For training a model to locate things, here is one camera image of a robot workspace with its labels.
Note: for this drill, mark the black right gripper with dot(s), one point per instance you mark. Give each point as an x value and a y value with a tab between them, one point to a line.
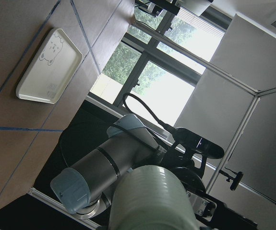
188	175

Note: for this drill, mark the pale green cup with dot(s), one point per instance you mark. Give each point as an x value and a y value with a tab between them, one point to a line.
151	198

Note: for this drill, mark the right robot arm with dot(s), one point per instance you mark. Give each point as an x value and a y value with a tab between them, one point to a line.
130	145

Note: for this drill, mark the white bear tray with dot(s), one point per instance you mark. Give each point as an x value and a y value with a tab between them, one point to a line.
51	69

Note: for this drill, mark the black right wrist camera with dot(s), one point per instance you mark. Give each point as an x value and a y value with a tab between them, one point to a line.
197	144

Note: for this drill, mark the black camera on frame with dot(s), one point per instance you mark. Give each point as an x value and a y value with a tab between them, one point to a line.
235	180

